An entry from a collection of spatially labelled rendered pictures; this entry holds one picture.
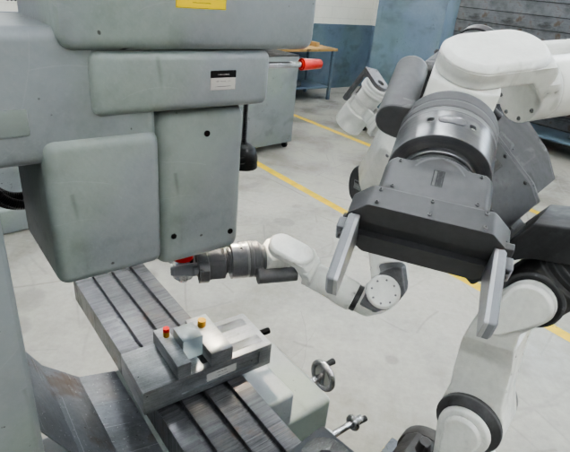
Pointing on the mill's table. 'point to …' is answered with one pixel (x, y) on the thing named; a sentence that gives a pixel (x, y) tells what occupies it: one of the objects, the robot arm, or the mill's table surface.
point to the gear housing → (176, 79)
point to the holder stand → (322, 443)
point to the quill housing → (197, 178)
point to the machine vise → (255, 343)
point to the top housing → (176, 23)
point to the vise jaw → (213, 342)
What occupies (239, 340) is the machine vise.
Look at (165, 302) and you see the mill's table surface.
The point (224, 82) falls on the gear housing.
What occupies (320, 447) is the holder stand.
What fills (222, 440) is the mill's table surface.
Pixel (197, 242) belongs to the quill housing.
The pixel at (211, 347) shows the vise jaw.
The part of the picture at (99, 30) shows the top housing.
